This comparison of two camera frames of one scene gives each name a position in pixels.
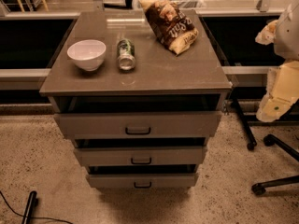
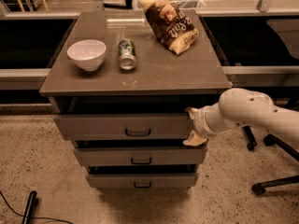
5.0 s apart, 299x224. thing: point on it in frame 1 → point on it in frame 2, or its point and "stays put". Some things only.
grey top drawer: (139, 125) stays put
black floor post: (31, 205) stays put
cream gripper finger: (266, 35) → (192, 111)
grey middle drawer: (141, 156) stays put
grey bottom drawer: (141, 180) stays put
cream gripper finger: (270, 109) → (194, 139)
